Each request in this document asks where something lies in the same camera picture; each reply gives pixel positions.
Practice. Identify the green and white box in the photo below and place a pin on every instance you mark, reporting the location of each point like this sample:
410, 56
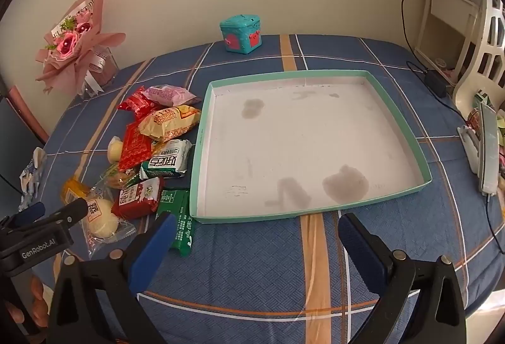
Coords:
483, 97

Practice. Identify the crumpled white and blue wrapper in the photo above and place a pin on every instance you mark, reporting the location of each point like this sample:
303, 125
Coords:
31, 178

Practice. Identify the flat red snack packet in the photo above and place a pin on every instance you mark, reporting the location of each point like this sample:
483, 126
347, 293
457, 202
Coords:
134, 148

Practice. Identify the square glass vase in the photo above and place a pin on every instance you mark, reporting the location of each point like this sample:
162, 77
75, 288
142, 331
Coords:
101, 68

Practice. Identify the yellow cake roll packet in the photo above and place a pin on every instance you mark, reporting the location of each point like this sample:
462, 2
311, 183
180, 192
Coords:
169, 123

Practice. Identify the white and green snack packet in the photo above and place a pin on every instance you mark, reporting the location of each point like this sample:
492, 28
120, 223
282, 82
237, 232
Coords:
165, 164

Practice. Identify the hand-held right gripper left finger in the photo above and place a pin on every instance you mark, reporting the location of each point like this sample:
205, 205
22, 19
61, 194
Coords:
154, 249

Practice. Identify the colourful tape rolls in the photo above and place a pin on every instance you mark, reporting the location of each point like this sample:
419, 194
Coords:
473, 118

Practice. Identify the white phone stand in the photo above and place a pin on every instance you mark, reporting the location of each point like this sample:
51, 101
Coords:
469, 148

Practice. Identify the small green and yellow packet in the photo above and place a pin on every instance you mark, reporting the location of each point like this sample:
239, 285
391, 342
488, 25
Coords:
118, 176

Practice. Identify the pink paper flower bouquet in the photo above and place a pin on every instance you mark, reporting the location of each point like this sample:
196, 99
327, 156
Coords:
67, 44

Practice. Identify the black power adapter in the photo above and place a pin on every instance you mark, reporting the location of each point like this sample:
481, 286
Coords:
436, 83

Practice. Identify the white chair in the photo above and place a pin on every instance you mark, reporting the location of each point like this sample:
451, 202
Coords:
465, 87

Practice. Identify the pink snack packet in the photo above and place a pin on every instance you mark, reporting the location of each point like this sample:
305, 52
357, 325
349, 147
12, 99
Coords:
169, 94

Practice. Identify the red and white biscuit packet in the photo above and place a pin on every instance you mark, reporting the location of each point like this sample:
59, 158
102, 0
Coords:
136, 198

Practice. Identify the teal toy box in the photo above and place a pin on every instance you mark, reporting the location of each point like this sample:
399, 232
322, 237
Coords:
240, 34

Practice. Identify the shiny red snack packet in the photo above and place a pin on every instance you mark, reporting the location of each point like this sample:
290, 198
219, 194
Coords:
136, 104

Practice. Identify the clear packet with round bun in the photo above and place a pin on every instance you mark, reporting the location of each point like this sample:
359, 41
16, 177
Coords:
102, 223

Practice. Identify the blue plaid cloth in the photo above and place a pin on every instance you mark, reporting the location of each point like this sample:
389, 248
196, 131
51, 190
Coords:
244, 269

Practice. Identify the dark green snack packet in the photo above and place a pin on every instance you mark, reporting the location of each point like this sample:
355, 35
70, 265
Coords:
179, 217

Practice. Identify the person's left hand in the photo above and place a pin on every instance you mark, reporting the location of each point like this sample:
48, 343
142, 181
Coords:
39, 296

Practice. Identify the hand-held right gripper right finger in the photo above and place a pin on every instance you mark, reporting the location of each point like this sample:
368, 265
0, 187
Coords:
362, 253

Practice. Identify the orange transparent snack packet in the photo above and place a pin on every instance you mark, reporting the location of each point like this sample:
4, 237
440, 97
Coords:
73, 190

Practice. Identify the white tray with teal rim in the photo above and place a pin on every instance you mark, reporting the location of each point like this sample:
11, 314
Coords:
300, 146

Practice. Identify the pale yellow jelly cup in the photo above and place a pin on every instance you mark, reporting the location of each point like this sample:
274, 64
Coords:
114, 150

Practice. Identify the phone with pale case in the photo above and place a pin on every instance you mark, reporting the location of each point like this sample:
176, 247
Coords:
488, 146

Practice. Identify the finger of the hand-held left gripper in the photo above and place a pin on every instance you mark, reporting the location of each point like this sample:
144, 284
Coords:
73, 210
28, 214

